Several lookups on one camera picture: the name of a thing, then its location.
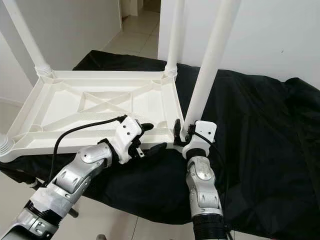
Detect white plastic table top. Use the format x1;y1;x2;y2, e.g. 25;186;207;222
0;70;186;163

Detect black metal table leg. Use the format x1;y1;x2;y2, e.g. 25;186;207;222
30;177;47;192

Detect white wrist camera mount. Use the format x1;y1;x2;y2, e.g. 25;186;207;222
111;115;143;165
181;120;218;159

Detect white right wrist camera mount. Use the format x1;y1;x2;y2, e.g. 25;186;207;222
181;120;218;159

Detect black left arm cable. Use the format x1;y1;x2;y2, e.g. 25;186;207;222
47;114;127;185

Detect white plastic table leg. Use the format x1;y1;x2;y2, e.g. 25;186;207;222
2;0;55;77
163;0;186;77
182;0;242;128
0;134;15;157

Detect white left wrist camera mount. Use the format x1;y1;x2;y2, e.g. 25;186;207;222
111;115;143;165

